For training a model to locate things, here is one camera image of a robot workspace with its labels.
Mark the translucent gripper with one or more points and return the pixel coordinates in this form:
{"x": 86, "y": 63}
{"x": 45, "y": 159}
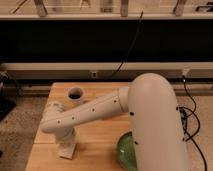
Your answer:
{"x": 66, "y": 137}

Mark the white rectangular sponge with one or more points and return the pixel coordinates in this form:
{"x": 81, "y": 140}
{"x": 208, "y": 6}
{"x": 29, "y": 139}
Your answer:
{"x": 66, "y": 150}

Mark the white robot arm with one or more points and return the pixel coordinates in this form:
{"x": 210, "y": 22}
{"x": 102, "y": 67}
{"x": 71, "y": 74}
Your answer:
{"x": 151, "y": 103}

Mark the green ceramic bowl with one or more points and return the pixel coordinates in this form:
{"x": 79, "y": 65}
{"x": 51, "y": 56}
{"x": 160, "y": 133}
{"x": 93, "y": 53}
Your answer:
{"x": 125, "y": 152}

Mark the wooden table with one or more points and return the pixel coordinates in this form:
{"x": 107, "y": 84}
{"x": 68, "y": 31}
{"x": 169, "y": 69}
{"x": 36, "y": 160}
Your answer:
{"x": 95, "y": 141}

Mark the white wall outlet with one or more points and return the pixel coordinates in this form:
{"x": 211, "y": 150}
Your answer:
{"x": 94, "y": 74}

